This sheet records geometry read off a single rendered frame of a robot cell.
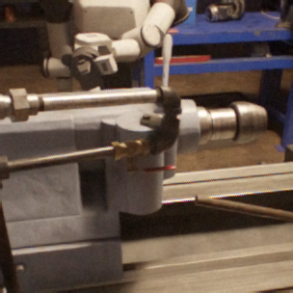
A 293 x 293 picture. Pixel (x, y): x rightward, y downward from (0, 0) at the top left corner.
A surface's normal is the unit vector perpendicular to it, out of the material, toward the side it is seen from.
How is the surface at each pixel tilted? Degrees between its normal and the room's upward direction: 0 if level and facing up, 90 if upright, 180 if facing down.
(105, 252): 90
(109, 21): 97
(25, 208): 66
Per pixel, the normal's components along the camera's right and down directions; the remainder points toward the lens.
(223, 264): 0.13, -0.25
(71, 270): 0.18, 0.46
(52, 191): 0.17, 0.13
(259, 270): 0.00, -0.88
